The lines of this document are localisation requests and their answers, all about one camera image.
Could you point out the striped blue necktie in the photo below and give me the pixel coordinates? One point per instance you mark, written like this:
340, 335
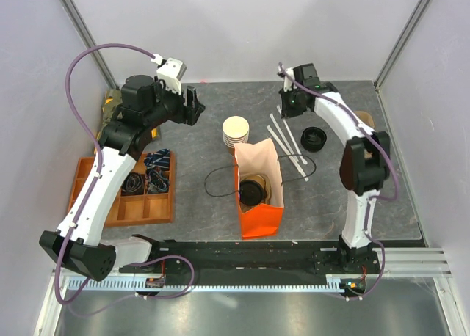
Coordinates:
160, 158

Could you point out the black coffee cup lid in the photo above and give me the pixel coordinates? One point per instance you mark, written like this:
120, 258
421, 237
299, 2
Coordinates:
247, 192

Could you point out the black coiled belt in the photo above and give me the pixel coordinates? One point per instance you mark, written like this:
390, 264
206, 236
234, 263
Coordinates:
133, 185

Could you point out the brown paper coffee cup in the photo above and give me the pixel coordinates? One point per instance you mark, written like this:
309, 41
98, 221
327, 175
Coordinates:
264, 188

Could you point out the orange paper bag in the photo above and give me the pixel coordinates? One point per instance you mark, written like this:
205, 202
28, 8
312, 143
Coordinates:
260, 158

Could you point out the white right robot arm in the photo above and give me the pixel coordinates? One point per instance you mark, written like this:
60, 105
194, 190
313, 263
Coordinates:
365, 163

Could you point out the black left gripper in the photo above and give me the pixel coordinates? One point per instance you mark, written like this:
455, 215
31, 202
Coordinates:
189, 114

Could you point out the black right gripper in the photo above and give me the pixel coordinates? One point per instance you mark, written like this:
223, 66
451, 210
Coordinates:
288, 111

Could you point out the stack of black lids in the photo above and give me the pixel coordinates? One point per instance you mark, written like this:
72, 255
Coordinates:
313, 139

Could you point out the stack of paper cups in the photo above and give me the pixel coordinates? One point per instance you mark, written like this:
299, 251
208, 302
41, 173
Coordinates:
236, 129

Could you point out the camouflage folded cloth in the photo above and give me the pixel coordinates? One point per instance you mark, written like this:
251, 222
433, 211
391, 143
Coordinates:
111, 103

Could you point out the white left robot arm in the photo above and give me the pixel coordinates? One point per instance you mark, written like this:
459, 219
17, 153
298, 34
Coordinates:
76, 244

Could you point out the orange wooden compartment tray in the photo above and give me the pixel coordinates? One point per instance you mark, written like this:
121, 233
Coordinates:
143, 206

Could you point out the aluminium cable duct rail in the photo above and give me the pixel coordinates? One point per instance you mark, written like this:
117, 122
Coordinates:
157, 283

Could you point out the white wrapped straw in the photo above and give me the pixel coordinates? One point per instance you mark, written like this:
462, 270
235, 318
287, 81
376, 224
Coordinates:
283, 138
290, 154
304, 161

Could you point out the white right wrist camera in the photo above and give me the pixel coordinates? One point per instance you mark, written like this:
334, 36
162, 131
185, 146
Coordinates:
287, 74

